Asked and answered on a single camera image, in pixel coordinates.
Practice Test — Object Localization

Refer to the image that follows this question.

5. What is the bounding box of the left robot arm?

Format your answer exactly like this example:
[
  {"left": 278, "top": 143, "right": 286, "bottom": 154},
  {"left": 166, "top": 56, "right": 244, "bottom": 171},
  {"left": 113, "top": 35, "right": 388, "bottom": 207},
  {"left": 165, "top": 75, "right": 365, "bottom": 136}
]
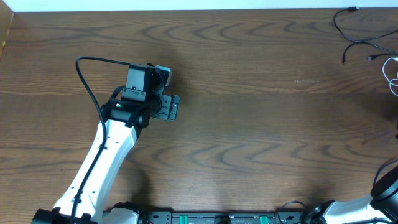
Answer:
[{"left": 32, "top": 64, "right": 180, "bottom": 224}]

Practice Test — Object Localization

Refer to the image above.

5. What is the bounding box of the white USB cable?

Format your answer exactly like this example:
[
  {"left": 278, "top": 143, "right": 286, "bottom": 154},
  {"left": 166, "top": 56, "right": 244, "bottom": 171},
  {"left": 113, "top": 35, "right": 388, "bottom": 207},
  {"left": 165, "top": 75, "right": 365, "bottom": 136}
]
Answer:
[{"left": 382, "top": 56, "right": 398, "bottom": 97}]

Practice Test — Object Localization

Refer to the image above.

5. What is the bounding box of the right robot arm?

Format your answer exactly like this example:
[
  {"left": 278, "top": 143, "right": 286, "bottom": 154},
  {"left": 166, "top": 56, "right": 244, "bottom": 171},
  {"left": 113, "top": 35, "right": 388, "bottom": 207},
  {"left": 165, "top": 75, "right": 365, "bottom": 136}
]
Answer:
[{"left": 302, "top": 167, "right": 397, "bottom": 224}]

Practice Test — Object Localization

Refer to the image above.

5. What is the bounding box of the brown cardboard panel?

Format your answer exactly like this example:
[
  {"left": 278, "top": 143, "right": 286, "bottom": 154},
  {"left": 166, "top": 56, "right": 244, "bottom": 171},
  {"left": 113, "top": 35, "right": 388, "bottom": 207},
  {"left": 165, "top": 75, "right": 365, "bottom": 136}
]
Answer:
[{"left": 0, "top": 0, "right": 14, "bottom": 54}]

